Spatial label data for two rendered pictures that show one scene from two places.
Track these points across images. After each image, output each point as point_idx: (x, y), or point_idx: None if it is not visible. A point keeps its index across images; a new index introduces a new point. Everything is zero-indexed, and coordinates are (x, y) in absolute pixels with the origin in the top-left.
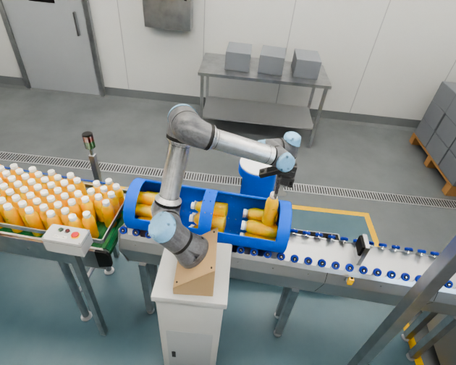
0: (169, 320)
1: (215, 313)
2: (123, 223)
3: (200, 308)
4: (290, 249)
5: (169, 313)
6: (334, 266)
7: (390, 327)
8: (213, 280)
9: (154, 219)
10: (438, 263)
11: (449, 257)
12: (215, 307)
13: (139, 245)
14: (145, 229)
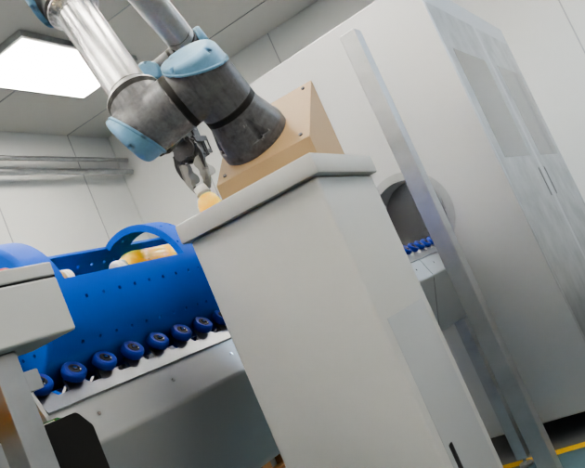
0: (368, 264)
1: (380, 204)
2: None
3: (363, 192)
4: None
5: (352, 229)
6: None
7: (458, 253)
8: (323, 109)
9: (172, 63)
10: (385, 120)
11: (382, 97)
12: (369, 167)
13: (109, 409)
14: (99, 312)
